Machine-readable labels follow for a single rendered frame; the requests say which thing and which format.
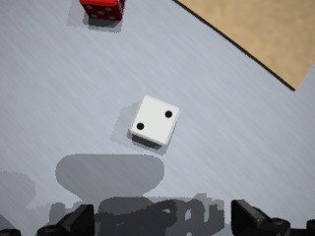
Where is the red die with white pips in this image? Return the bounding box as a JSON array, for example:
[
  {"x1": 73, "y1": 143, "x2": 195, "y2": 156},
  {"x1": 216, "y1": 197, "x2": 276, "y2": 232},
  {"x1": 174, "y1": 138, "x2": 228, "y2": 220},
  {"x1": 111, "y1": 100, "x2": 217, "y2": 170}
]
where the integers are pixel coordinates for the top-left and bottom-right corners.
[{"x1": 79, "y1": 0, "x2": 125, "y2": 21}]

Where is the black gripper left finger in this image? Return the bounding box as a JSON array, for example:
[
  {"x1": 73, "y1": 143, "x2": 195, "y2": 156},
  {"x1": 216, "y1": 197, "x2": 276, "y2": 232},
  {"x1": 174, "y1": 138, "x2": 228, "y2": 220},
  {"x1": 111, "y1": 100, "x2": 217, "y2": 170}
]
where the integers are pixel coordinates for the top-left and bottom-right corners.
[{"x1": 0, "y1": 205, "x2": 95, "y2": 236}]

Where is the white die with black pips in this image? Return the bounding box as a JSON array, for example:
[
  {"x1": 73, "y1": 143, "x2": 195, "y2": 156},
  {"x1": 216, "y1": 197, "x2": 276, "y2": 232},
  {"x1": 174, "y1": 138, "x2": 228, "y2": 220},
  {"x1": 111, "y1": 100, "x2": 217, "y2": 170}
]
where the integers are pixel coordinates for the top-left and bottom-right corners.
[{"x1": 129, "y1": 95, "x2": 180, "y2": 146}]

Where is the tan flat mat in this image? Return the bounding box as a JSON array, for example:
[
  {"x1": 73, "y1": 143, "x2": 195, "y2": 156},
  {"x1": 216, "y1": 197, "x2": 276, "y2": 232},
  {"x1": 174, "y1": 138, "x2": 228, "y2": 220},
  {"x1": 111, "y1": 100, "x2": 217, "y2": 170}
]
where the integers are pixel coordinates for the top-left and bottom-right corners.
[{"x1": 174, "y1": 0, "x2": 315, "y2": 90}]

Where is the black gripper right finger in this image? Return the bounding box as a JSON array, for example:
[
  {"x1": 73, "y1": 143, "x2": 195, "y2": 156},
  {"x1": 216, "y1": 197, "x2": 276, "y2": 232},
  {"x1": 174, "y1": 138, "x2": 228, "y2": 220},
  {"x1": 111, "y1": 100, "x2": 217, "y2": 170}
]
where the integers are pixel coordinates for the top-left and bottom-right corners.
[{"x1": 231, "y1": 200, "x2": 315, "y2": 236}]

